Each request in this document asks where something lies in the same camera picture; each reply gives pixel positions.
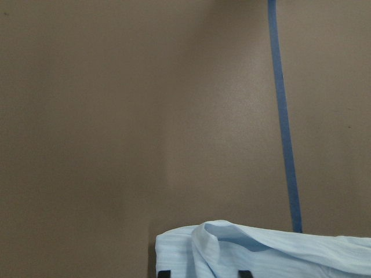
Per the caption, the light blue button-up shirt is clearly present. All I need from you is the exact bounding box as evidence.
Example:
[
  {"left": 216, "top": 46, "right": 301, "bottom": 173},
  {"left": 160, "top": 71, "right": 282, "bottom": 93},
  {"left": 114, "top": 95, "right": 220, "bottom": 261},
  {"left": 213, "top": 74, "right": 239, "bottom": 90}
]
[{"left": 155, "top": 220, "right": 370, "bottom": 277}]

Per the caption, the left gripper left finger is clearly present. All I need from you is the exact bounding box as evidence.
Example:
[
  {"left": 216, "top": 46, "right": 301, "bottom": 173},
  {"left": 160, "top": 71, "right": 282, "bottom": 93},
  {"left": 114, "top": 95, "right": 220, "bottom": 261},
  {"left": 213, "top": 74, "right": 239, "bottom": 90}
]
[{"left": 158, "top": 270, "right": 171, "bottom": 278}]

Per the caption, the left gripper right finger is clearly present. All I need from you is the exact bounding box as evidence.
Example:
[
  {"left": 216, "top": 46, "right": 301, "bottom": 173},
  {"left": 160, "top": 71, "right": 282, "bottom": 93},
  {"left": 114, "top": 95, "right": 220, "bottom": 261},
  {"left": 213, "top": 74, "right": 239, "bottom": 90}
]
[{"left": 238, "top": 270, "right": 250, "bottom": 278}]

